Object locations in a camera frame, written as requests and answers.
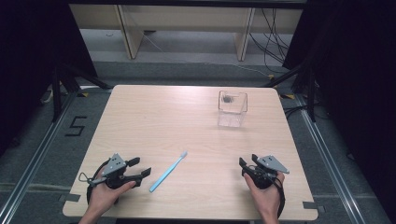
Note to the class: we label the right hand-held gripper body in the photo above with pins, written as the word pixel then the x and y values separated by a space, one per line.
pixel 268 165

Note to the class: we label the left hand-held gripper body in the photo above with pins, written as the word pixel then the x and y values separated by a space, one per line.
pixel 114 164

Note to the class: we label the person's right hand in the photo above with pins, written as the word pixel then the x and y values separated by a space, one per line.
pixel 264 197

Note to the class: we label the person's left hand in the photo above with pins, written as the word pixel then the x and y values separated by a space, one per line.
pixel 104 196

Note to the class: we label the light blue toothbrush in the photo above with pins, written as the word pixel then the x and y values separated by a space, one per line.
pixel 168 172

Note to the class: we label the clear plastic square cup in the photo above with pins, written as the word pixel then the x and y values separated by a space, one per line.
pixel 232 109

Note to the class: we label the grey tape piece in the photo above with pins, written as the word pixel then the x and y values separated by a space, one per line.
pixel 313 205
pixel 70 197

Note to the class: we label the yellow tape piece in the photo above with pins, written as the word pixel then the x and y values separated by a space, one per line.
pixel 271 76
pixel 289 96
pixel 84 94

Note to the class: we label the black metal stand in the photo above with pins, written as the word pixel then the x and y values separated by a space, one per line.
pixel 56 93
pixel 311 93

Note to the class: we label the black curtain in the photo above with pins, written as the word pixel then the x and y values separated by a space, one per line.
pixel 28 62
pixel 358 77

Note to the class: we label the metal floor rail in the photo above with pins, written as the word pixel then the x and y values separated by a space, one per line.
pixel 330 161
pixel 34 158

